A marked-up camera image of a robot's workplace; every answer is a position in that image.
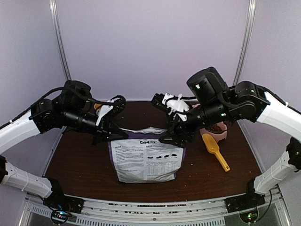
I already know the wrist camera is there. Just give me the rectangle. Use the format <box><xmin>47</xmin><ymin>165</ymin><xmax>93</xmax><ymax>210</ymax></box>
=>
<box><xmin>151</xmin><ymin>93</ymin><xmax>190</xmax><ymax>121</ymax></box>
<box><xmin>95</xmin><ymin>95</ymin><xmax>126</xmax><ymax>126</ymax></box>

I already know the circuit board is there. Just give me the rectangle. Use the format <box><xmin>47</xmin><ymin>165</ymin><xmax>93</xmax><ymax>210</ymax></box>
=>
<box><xmin>239</xmin><ymin>209</ymin><xmax>259</xmax><ymax>224</ymax></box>
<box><xmin>50</xmin><ymin>210</ymin><xmax>71</xmax><ymax>224</ymax></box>

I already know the right circuit board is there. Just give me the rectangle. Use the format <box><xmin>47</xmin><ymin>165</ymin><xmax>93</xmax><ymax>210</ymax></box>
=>
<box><xmin>239</xmin><ymin>209</ymin><xmax>259</xmax><ymax>224</ymax></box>

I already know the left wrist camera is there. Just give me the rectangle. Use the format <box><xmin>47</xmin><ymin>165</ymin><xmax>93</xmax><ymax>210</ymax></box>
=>
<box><xmin>95</xmin><ymin>95</ymin><xmax>126</xmax><ymax>126</ymax></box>

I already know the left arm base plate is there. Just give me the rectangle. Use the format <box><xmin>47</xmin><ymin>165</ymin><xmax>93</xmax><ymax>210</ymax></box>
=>
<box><xmin>42</xmin><ymin>195</ymin><xmax>84</xmax><ymax>214</ymax></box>

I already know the front aluminium rail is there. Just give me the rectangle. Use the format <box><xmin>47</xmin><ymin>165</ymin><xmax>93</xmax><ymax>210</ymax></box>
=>
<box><xmin>23</xmin><ymin>183</ymin><xmax>290</xmax><ymax>226</ymax></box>

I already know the yellow plastic scoop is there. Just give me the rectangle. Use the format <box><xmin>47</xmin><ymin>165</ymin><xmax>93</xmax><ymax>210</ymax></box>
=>
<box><xmin>202</xmin><ymin>134</ymin><xmax>230</xmax><ymax>172</ymax></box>

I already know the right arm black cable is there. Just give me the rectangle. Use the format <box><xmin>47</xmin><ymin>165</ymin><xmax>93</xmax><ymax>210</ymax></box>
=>
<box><xmin>255</xmin><ymin>190</ymin><xmax>275</xmax><ymax>222</ymax></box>

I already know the purple pet food bag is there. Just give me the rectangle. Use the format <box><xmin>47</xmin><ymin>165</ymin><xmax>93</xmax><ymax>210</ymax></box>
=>
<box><xmin>108</xmin><ymin>127</ymin><xmax>186</xmax><ymax>184</ymax></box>

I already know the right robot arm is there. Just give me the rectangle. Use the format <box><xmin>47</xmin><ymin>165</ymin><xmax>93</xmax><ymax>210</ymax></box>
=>
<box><xmin>151</xmin><ymin>67</ymin><xmax>301</xmax><ymax>208</ymax></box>

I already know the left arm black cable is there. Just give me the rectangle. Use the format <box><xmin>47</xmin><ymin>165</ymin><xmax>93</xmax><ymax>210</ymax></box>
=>
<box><xmin>0</xmin><ymin>86</ymin><xmax>127</xmax><ymax>128</ymax></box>

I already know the brown pet food kibble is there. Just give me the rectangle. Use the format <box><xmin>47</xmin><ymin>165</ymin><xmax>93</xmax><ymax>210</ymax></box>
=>
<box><xmin>206</xmin><ymin>124</ymin><xmax>223</xmax><ymax>134</ymax></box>

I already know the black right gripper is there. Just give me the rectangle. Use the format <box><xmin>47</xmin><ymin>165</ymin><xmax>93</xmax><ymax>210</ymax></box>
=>
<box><xmin>158</xmin><ymin>100</ymin><xmax>232</xmax><ymax>149</ymax></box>

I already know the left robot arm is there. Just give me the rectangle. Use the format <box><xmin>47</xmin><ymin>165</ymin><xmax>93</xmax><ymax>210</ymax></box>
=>
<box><xmin>0</xmin><ymin>80</ymin><xmax>128</xmax><ymax>209</ymax></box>

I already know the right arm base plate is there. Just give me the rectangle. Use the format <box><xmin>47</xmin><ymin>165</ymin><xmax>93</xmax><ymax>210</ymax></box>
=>
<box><xmin>224</xmin><ymin>193</ymin><xmax>265</xmax><ymax>213</ymax></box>

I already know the left circuit board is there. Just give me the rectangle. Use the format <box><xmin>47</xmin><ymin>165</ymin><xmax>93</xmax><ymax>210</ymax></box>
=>
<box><xmin>50</xmin><ymin>210</ymin><xmax>71</xmax><ymax>224</ymax></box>

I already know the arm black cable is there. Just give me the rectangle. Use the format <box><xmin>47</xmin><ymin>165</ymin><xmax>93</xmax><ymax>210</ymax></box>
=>
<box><xmin>255</xmin><ymin>190</ymin><xmax>275</xmax><ymax>222</ymax></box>
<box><xmin>0</xmin><ymin>86</ymin><xmax>127</xmax><ymax>128</ymax></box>

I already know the aluminium corner post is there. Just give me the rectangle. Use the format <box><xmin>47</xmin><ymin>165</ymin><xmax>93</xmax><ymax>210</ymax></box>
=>
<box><xmin>233</xmin><ymin>0</ymin><xmax>256</xmax><ymax>85</ymax></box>
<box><xmin>49</xmin><ymin>0</ymin><xmax>71</xmax><ymax>80</ymax></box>

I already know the right aluminium corner post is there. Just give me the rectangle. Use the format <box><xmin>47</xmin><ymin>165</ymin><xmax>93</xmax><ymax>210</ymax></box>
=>
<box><xmin>233</xmin><ymin>0</ymin><xmax>256</xmax><ymax>85</ymax></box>

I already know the white patterned mug yellow inside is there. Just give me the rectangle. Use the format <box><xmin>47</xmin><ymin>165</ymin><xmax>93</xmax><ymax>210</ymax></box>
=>
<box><xmin>94</xmin><ymin>104</ymin><xmax>102</xmax><ymax>116</ymax></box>

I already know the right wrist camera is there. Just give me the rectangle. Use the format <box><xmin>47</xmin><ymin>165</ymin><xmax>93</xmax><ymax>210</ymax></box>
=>
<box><xmin>151</xmin><ymin>93</ymin><xmax>190</xmax><ymax>121</ymax></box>

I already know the pink double pet feeder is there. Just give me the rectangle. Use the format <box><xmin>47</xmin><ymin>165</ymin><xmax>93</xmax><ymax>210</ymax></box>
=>
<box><xmin>200</xmin><ymin>122</ymin><xmax>228</xmax><ymax>143</ymax></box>

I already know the left aluminium corner post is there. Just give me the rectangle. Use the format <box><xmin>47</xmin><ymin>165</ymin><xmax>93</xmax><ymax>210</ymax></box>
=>
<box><xmin>49</xmin><ymin>0</ymin><xmax>71</xmax><ymax>80</ymax></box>

